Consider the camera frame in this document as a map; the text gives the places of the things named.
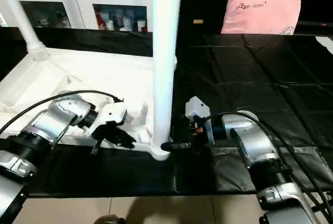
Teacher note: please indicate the white plastic table leg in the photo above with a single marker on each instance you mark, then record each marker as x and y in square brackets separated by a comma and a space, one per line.
[166, 41]
[21, 15]

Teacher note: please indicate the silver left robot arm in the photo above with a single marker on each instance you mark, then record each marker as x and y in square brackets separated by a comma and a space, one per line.
[41, 130]

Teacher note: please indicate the black work mat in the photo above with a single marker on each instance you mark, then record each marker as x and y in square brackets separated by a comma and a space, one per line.
[260, 78]

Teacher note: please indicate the small yellow label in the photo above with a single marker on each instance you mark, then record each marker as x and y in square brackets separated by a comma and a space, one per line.
[198, 22]

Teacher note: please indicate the pink printed pillow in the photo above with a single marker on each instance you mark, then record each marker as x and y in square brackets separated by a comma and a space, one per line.
[263, 14]

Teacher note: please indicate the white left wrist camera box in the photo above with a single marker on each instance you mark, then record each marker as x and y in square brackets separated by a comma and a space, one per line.
[110, 114]

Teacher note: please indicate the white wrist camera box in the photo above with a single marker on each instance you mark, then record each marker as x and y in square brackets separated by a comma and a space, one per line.
[110, 114]
[197, 108]

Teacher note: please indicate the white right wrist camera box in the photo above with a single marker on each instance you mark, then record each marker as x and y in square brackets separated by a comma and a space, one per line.
[197, 108]

